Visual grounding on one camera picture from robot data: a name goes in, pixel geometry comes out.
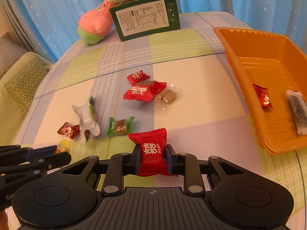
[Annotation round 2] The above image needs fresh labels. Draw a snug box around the yellow candy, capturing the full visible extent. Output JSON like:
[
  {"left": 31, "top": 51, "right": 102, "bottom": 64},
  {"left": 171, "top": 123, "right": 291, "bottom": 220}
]
[{"left": 55, "top": 139, "right": 72, "bottom": 154}]

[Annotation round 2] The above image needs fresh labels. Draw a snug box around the light green sofa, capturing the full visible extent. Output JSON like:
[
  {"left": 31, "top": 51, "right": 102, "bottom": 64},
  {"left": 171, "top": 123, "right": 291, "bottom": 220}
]
[{"left": 0, "top": 51, "right": 54, "bottom": 147}]

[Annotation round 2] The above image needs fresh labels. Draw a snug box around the white and green snack packet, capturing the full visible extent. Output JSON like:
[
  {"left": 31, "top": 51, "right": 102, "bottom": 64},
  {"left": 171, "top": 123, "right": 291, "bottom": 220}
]
[{"left": 72, "top": 97, "right": 101, "bottom": 145}]

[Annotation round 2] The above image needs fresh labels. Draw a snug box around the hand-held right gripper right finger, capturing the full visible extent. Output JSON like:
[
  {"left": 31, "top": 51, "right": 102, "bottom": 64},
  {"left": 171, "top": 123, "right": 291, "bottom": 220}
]
[{"left": 166, "top": 144, "right": 244, "bottom": 197}]

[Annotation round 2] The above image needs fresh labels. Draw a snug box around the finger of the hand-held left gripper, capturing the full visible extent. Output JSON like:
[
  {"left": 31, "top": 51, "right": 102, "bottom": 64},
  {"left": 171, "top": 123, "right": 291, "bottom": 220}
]
[
  {"left": 0, "top": 145, "right": 59, "bottom": 165},
  {"left": 0, "top": 152, "right": 72, "bottom": 180}
]

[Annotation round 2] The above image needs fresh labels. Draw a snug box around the green cardboard box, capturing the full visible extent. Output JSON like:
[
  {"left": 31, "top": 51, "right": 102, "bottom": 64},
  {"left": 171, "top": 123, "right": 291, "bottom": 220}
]
[{"left": 109, "top": 0, "right": 181, "bottom": 43}]

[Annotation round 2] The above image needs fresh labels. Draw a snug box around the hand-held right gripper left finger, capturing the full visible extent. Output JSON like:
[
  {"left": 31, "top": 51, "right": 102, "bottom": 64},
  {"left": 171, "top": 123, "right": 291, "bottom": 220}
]
[{"left": 61, "top": 144, "right": 142, "bottom": 198}]

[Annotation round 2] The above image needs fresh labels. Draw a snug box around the green zigzag cushion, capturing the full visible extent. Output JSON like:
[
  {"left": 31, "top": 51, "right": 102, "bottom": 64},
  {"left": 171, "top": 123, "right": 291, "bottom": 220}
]
[{"left": 3, "top": 56, "right": 50, "bottom": 116}]

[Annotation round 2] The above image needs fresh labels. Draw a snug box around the plaid tablecloth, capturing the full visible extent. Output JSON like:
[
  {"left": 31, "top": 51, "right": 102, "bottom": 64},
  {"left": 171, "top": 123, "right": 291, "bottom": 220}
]
[{"left": 0, "top": 11, "right": 307, "bottom": 230}]

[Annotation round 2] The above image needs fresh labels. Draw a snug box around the red patterned wrapped candy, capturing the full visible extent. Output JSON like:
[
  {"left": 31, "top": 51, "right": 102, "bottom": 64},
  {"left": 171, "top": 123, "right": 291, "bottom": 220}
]
[{"left": 57, "top": 122, "right": 80, "bottom": 140}]

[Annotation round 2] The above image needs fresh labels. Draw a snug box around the grey curtain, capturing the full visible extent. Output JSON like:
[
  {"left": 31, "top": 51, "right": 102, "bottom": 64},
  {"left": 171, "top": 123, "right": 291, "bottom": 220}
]
[{"left": 0, "top": 0, "right": 27, "bottom": 51}]

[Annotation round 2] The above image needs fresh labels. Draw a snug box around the clear wrapped brown candy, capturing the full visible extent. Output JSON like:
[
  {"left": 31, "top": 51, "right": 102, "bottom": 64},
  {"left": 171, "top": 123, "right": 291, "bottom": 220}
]
[{"left": 154, "top": 84, "right": 183, "bottom": 110}]

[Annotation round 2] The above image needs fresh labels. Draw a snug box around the large red labelled candy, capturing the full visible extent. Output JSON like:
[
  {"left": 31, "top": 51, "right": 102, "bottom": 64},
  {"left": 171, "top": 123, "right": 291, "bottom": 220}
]
[{"left": 123, "top": 80, "right": 167, "bottom": 104}]

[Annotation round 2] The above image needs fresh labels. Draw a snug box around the small red wrapped candy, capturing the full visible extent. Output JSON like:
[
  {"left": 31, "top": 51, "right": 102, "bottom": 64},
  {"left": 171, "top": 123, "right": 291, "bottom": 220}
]
[{"left": 127, "top": 70, "right": 151, "bottom": 85}]

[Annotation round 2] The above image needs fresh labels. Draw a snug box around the shiny red foil candy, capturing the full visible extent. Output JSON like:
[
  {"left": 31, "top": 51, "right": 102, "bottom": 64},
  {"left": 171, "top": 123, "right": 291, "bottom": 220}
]
[{"left": 253, "top": 84, "right": 275, "bottom": 110}]

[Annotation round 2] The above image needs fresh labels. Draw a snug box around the white and black snack packet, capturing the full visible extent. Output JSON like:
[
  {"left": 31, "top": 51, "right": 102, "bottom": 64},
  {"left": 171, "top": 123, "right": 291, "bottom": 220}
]
[{"left": 285, "top": 90, "right": 307, "bottom": 136}]

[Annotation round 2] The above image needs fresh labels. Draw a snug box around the green brown candy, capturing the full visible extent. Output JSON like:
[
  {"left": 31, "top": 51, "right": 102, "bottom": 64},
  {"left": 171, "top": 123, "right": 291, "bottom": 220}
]
[{"left": 106, "top": 116, "right": 135, "bottom": 137}]

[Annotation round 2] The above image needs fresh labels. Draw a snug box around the pink and green plush toy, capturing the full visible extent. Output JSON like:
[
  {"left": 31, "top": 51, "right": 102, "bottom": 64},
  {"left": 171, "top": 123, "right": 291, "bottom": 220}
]
[{"left": 77, "top": 0, "right": 118, "bottom": 46}]

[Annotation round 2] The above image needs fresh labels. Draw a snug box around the plain red candy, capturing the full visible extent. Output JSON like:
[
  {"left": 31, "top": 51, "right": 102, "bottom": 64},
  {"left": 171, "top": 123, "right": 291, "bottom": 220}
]
[{"left": 128, "top": 128, "right": 179, "bottom": 177}]

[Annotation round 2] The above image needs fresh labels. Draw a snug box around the blue star curtain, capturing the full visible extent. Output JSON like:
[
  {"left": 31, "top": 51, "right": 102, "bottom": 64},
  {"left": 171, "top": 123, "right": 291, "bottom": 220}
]
[{"left": 5, "top": 0, "right": 307, "bottom": 64}]

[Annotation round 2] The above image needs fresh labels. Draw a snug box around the orange plastic tray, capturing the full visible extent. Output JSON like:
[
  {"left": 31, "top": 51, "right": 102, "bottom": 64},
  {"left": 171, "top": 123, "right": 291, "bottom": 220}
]
[{"left": 213, "top": 27, "right": 307, "bottom": 154}]

